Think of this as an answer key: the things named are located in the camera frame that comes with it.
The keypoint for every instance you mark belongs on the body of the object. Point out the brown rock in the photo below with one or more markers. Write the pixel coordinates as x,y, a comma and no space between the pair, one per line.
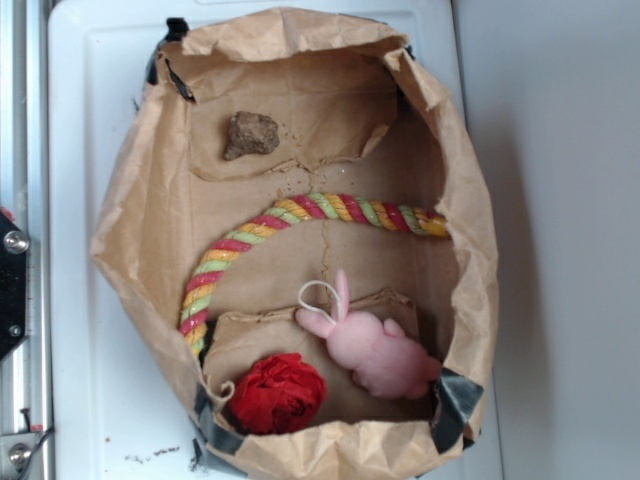
251,133

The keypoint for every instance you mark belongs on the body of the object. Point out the brown paper bag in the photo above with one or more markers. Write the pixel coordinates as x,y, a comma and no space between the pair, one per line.
375,174

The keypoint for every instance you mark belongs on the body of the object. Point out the pink plush bunny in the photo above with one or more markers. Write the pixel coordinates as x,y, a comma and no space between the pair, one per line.
381,357

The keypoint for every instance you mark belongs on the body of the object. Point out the red crumpled paper ball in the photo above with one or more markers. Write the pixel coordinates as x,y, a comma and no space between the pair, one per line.
280,394

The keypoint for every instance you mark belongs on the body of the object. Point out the white plastic tray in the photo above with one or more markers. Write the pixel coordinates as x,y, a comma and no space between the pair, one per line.
115,415

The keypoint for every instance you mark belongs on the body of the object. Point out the black mounting bracket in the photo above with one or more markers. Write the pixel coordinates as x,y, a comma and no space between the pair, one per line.
13,284

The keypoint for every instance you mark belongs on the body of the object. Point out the aluminium frame rail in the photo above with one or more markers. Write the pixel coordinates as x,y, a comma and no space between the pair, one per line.
27,424

